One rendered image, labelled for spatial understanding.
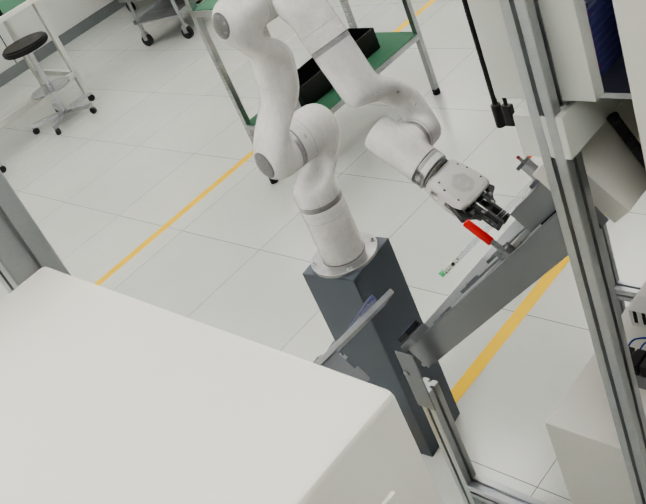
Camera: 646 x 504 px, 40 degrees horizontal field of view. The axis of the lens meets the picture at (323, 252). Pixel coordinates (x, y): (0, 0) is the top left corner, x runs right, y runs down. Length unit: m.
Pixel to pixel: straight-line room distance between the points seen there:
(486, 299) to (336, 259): 0.73
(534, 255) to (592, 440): 0.46
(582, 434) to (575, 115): 0.76
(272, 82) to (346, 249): 0.51
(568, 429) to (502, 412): 0.95
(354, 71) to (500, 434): 1.31
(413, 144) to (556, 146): 0.61
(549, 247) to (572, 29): 0.42
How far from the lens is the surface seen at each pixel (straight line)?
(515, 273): 1.56
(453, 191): 1.80
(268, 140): 2.10
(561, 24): 1.19
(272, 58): 1.99
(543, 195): 1.46
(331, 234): 2.26
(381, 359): 2.45
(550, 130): 1.25
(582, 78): 1.21
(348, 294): 2.32
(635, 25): 1.16
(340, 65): 1.81
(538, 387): 2.80
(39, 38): 6.52
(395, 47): 4.45
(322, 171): 2.21
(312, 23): 1.80
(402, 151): 1.82
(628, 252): 3.21
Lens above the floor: 1.97
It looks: 32 degrees down
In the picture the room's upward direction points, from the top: 25 degrees counter-clockwise
